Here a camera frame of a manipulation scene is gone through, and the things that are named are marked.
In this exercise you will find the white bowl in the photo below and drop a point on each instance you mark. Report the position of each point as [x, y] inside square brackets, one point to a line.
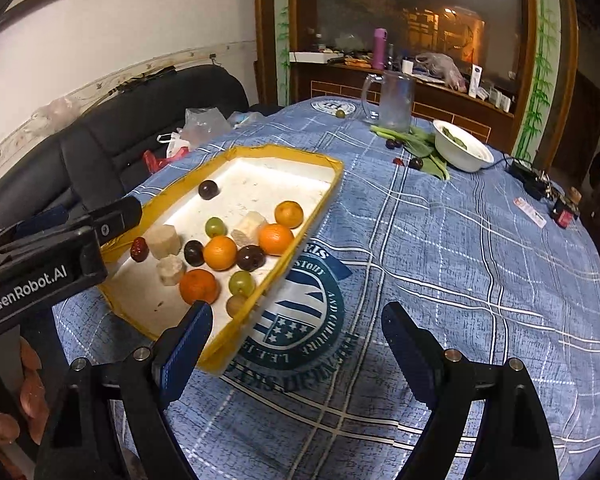
[460, 157]

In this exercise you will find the translucent plastic bag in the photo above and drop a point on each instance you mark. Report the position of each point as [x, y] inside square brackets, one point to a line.
[442, 70]

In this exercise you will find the green bok choy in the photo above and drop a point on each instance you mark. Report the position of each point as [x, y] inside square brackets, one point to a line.
[410, 140]
[436, 167]

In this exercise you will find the red jujube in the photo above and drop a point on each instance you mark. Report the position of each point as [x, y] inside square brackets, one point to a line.
[139, 249]

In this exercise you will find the bamboo painted panel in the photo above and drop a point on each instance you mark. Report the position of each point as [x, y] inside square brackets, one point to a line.
[281, 30]
[540, 70]

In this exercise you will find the cluster of small white boxes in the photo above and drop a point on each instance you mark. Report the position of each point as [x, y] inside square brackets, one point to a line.
[497, 99]

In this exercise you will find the large green grape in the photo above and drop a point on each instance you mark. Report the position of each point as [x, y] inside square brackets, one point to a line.
[241, 282]
[215, 226]

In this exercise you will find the black power adapter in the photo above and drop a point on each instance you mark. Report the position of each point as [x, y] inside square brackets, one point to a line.
[524, 172]

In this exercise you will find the blue plaid tablecloth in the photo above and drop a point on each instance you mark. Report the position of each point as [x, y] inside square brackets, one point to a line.
[430, 260]

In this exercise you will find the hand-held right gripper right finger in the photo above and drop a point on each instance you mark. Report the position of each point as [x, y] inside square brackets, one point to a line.
[405, 345]

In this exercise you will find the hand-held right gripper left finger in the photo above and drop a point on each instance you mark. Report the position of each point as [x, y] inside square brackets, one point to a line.
[185, 350]

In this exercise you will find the red and black battery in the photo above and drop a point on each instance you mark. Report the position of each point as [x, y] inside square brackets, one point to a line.
[566, 210]

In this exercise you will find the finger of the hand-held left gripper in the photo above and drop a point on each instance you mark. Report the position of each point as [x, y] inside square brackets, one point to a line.
[120, 217]
[42, 221]

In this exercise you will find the brown longan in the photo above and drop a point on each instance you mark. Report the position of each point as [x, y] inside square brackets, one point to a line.
[236, 304]

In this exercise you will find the clear glass pitcher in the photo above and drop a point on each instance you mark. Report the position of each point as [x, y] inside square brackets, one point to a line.
[395, 100]

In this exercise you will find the glass partition window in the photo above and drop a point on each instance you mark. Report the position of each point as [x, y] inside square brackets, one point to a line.
[360, 5]

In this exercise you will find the wooden counter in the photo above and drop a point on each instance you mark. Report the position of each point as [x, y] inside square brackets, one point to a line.
[340, 82]

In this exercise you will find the black sofa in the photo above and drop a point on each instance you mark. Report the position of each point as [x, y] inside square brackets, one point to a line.
[105, 145]

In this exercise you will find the dark purple plum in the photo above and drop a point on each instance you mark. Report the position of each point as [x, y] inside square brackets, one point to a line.
[250, 257]
[208, 189]
[194, 252]

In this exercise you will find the red plastic bag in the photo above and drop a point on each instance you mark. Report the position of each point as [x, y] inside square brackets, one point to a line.
[155, 160]

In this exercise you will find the white card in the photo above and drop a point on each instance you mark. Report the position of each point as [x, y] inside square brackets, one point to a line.
[529, 212]

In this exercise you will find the pink bottle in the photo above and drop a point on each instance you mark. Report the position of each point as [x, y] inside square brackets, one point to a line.
[378, 50]

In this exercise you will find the yellow-edged white foam tray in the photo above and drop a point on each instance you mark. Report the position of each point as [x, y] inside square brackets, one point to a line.
[260, 185]

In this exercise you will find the black charger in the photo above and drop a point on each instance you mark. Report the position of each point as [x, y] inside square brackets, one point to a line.
[542, 187]

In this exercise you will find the tall white box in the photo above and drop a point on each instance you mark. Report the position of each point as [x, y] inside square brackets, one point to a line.
[475, 80]

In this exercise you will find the clear plastic bag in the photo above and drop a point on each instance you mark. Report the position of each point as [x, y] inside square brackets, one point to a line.
[205, 127]

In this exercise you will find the flat white box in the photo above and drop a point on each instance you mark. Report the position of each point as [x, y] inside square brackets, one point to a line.
[310, 57]

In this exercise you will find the chopped green vegetable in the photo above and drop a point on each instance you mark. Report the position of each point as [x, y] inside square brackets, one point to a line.
[452, 136]

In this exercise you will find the person's left hand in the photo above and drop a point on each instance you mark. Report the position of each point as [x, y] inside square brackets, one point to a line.
[34, 390]

